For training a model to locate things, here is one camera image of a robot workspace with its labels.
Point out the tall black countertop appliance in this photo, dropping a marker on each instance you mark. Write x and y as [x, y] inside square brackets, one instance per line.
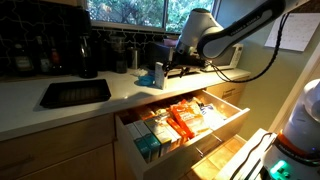
[87, 50]

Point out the white and blue snack bag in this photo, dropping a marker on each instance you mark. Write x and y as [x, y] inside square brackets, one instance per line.
[213, 116]

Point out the white wall calendar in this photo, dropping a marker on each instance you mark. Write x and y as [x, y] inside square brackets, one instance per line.
[296, 33]

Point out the metal canister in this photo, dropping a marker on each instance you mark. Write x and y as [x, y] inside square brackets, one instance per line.
[134, 58]

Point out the open wooden drawer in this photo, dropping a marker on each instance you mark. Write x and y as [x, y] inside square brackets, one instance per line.
[173, 166]

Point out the white microwave oven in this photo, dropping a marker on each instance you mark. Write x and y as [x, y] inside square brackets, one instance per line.
[235, 56]

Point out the glass jar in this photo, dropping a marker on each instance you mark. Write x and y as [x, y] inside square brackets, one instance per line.
[119, 56]

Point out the white carton box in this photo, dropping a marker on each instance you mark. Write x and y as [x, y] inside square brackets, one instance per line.
[160, 76]

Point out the black rectangular tray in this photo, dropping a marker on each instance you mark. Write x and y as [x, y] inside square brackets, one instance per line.
[75, 93]

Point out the dark bottle with pale label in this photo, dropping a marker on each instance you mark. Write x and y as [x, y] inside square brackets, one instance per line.
[24, 63]

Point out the small light blue bowl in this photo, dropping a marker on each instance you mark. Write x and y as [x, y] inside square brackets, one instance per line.
[145, 81]

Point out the small pink bowl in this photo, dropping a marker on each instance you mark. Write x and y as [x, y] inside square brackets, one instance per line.
[170, 42]

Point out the white crumpled paper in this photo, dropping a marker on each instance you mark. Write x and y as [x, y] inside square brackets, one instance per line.
[140, 72]

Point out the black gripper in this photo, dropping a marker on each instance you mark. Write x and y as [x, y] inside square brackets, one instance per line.
[188, 61]

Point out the dark tall slim bottle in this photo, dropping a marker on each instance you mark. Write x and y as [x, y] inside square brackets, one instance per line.
[42, 60]

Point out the dark bottle with red label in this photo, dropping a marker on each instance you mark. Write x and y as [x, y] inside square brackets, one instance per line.
[56, 60]

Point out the white slim box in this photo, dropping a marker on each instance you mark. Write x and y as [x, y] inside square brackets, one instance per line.
[175, 133]

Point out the green and white box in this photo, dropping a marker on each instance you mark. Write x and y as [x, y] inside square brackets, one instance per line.
[161, 135]

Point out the teal and white box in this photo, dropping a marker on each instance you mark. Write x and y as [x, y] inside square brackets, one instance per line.
[151, 143]
[140, 146]

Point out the window with frame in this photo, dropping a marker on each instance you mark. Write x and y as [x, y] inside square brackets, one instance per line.
[133, 11]

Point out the red orange slim packet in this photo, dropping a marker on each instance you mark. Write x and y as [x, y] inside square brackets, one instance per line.
[176, 128]

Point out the orange snack bag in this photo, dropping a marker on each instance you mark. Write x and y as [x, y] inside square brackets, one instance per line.
[190, 118]

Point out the wide wooden cabinet drawer front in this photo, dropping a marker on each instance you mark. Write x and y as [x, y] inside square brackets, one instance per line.
[56, 143]

